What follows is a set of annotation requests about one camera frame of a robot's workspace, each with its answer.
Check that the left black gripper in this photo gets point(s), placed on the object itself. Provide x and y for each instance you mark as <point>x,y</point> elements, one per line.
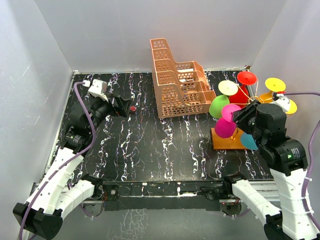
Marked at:
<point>123,105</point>

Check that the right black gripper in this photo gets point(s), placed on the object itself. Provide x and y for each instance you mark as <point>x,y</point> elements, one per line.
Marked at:
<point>238,114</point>

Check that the magenta plastic wine glass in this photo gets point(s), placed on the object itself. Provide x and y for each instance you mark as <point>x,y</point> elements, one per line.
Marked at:
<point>225,126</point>

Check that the blue plastic wine glass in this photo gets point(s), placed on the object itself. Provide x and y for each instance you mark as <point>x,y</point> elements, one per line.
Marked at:
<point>248,142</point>

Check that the green plastic wine glass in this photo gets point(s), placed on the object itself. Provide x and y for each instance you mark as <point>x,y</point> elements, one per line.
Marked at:
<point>227,88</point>

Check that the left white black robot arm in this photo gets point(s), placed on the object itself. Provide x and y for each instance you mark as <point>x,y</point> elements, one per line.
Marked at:
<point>44,211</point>

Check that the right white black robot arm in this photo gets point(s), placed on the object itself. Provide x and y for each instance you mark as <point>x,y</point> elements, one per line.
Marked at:
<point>288,164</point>

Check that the red plastic wine glass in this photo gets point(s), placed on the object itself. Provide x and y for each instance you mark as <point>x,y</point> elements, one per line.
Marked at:
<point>241,98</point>

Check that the orange yellow wine glass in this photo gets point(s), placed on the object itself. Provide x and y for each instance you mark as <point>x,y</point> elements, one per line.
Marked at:
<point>274,85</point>

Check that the yellow plastic wine glass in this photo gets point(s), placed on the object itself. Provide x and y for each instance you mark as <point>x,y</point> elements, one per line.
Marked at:
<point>290,107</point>

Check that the small red object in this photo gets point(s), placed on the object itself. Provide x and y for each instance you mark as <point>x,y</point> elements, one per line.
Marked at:
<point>132,108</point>

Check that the peach plastic file organizer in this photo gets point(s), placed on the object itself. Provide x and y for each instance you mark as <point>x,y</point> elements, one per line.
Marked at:
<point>181,88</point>

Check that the gold wire wooden glass rack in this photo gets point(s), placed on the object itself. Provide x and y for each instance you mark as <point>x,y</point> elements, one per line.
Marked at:
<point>230,143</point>

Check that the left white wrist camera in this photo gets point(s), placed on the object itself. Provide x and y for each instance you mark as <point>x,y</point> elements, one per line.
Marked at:
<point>98,89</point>

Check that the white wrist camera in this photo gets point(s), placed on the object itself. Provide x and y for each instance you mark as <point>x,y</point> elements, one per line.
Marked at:
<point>281,100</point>
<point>98,89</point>

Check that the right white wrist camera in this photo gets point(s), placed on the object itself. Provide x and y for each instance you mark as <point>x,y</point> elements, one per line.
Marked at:
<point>281,100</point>

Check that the black front mounting rail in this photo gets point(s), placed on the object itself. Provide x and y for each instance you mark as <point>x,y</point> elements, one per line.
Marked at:
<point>163,195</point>

